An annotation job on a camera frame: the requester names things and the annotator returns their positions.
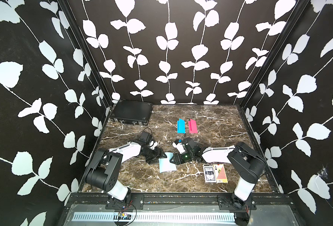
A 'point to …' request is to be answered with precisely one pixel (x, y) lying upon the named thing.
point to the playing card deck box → (209, 173)
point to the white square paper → (164, 164)
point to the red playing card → (220, 173)
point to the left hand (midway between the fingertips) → (163, 156)
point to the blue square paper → (181, 126)
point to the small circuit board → (124, 216)
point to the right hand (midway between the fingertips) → (171, 159)
